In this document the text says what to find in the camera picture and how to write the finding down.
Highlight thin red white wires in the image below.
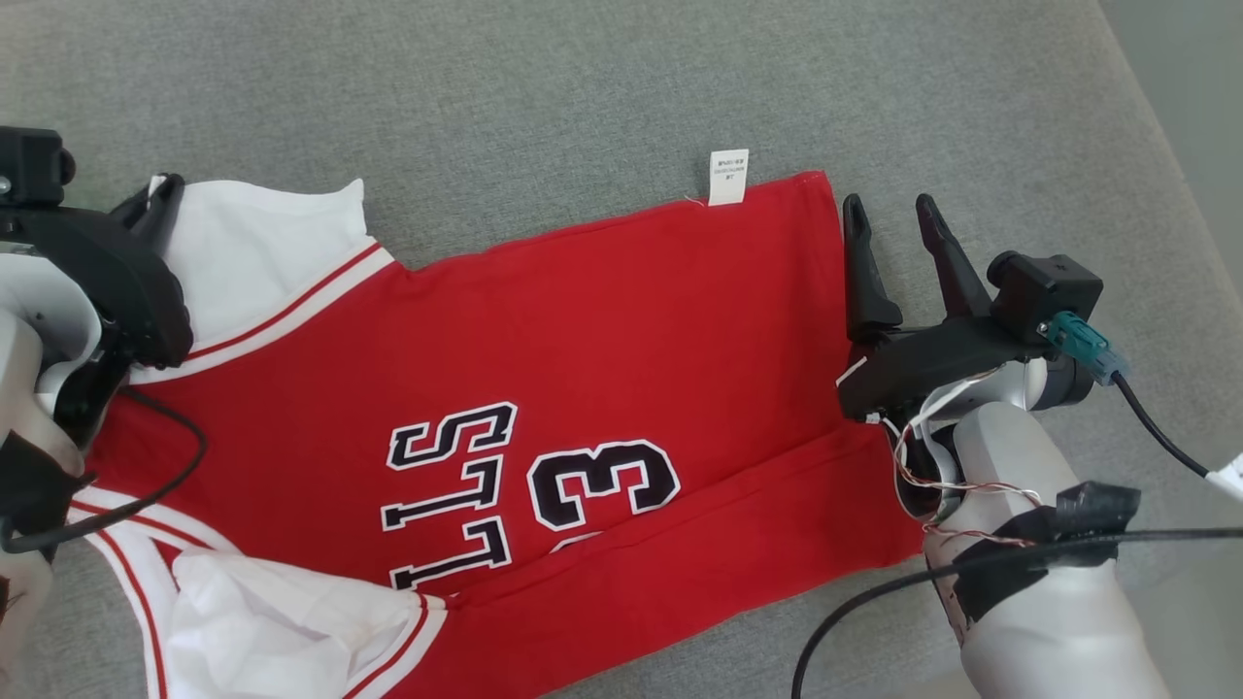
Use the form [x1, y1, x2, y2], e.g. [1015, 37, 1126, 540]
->
[889, 369, 1045, 547]

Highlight red basketball jersey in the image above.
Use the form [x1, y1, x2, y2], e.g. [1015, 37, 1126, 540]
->
[63, 149, 924, 699]

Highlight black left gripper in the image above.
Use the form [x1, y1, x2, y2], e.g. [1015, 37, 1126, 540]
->
[0, 173, 195, 448]

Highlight black right camera cable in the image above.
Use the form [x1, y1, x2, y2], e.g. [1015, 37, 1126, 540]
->
[1112, 374, 1243, 501]

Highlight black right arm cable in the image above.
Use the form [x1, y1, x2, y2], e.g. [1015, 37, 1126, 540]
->
[791, 527, 1243, 699]

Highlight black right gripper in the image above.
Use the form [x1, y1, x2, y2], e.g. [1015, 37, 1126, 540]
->
[837, 194, 1045, 423]

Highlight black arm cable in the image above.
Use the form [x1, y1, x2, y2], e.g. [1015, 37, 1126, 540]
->
[791, 527, 1243, 699]
[0, 388, 208, 556]

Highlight teal right camera connector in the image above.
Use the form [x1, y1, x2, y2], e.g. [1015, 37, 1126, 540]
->
[1039, 311, 1130, 386]

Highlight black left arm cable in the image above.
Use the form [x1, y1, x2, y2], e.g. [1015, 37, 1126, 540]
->
[0, 388, 208, 556]

